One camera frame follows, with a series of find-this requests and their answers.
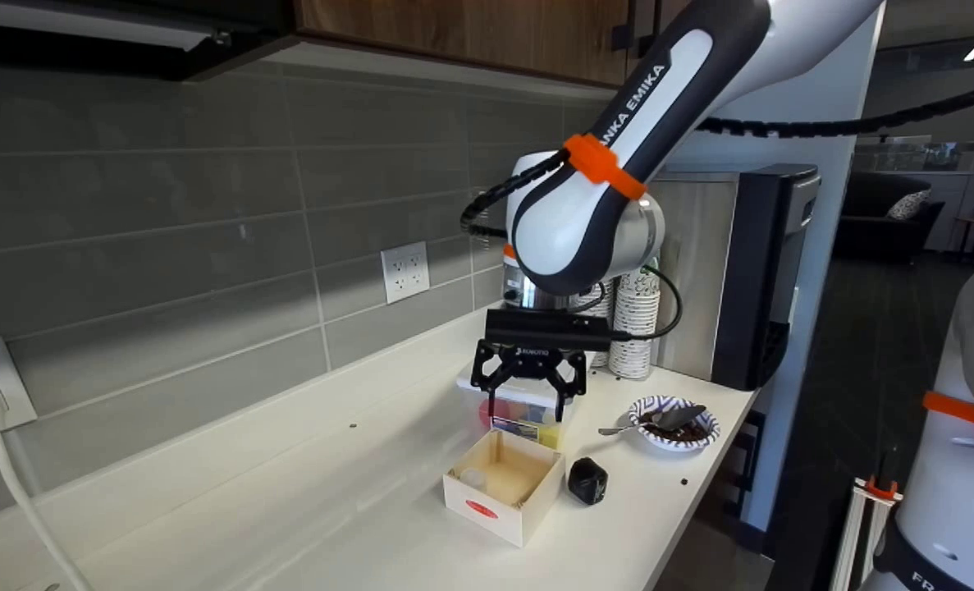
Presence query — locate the clear plastic container of sachets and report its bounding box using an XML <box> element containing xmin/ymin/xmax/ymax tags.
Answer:
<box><xmin>455</xmin><ymin>364</ymin><xmax>574</xmax><ymax>450</ymax></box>

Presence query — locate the black under-cabinet light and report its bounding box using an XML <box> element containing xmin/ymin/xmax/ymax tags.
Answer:
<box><xmin>0</xmin><ymin>0</ymin><xmax>300</xmax><ymax>82</ymax></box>

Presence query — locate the white cable with plug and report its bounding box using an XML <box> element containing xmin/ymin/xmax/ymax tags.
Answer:
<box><xmin>0</xmin><ymin>392</ymin><xmax>95</xmax><ymax>591</ymax></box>

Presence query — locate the patterned paper bowl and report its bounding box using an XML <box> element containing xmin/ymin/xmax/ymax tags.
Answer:
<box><xmin>627</xmin><ymin>395</ymin><xmax>721</xmax><ymax>453</ymax></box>

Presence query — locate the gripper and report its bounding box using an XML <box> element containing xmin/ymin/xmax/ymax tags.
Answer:
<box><xmin>469</xmin><ymin>340</ymin><xmax>588</xmax><ymax>423</ymax></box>

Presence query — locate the grey spoon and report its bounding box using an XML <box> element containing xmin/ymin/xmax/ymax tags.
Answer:
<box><xmin>597</xmin><ymin>404</ymin><xmax>708</xmax><ymax>438</ymax></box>

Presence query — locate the coffee machine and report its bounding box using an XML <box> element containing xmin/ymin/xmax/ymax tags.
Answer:
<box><xmin>649</xmin><ymin>163</ymin><xmax>822</xmax><ymax>392</ymax></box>

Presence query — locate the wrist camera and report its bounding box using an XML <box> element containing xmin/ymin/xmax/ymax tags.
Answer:
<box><xmin>484</xmin><ymin>309</ymin><xmax>614</xmax><ymax>353</ymax></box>

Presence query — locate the dark armchair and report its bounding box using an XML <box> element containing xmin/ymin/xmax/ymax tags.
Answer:
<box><xmin>832</xmin><ymin>170</ymin><xmax>946</xmax><ymax>265</ymax></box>

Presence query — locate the patterned cushion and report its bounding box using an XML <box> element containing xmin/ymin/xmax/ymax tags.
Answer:
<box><xmin>886</xmin><ymin>188</ymin><xmax>933</xmax><ymax>222</ymax></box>

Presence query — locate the stand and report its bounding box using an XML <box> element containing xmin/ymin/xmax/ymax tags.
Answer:
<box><xmin>830</xmin><ymin>474</ymin><xmax>903</xmax><ymax>591</ymax></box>

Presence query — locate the black faceted object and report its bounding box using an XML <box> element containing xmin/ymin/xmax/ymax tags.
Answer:
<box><xmin>567</xmin><ymin>456</ymin><xmax>610</xmax><ymax>506</ymax></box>

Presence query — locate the wooden upper cabinet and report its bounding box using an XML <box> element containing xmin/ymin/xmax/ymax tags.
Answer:
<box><xmin>293</xmin><ymin>0</ymin><xmax>697</xmax><ymax>89</ymax></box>

